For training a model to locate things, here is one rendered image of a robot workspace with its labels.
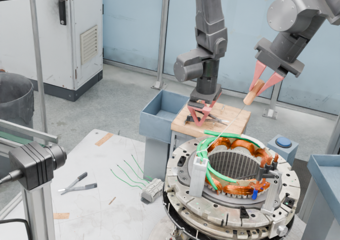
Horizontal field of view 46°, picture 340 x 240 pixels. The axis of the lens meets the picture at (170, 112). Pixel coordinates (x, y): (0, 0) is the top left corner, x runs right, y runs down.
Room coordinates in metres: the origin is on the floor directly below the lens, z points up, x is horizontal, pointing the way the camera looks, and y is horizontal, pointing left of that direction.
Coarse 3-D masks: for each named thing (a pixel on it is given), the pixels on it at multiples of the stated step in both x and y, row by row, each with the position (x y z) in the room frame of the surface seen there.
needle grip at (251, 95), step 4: (260, 80) 0.76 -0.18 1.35; (256, 84) 0.75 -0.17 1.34; (260, 84) 0.75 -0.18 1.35; (264, 84) 0.75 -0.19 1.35; (252, 88) 0.76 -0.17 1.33; (256, 88) 0.75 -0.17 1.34; (260, 88) 0.75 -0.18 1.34; (252, 92) 0.75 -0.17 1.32; (256, 92) 0.75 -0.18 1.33; (248, 96) 0.75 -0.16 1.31; (252, 96) 0.75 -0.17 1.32; (244, 100) 0.76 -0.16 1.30; (248, 100) 0.75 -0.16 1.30; (252, 100) 0.75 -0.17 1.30; (248, 104) 0.75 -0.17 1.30
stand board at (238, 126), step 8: (208, 104) 1.13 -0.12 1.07; (216, 104) 1.14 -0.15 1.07; (184, 112) 1.07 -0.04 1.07; (216, 112) 1.09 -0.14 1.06; (224, 112) 1.09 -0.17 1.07; (232, 112) 1.10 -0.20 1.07; (240, 112) 1.10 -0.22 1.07; (248, 112) 1.11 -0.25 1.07; (176, 120) 1.02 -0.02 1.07; (184, 120) 1.02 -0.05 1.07; (232, 120) 1.05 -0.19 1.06; (240, 120) 1.06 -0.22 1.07; (248, 120) 1.09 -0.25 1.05; (176, 128) 0.99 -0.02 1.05; (184, 128) 0.99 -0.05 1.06; (192, 128) 0.98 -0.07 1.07; (200, 128) 0.99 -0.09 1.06; (208, 128) 0.99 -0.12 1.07; (216, 128) 1.00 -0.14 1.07; (224, 128) 1.00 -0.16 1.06; (232, 128) 1.01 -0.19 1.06; (240, 128) 1.01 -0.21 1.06; (200, 136) 0.97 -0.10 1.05
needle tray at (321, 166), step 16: (320, 160) 0.92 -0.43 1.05; (336, 160) 0.92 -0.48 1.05; (320, 176) 0.84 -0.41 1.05; (336, 176) 0.88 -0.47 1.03; (320, 192) 0.83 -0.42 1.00; (336, 192) 0.81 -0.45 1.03; (320, 208) 0.81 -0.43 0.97; (336, 208) 0.73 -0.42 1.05; (320, 224) 0.78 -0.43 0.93; (336, 224) 0.75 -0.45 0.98
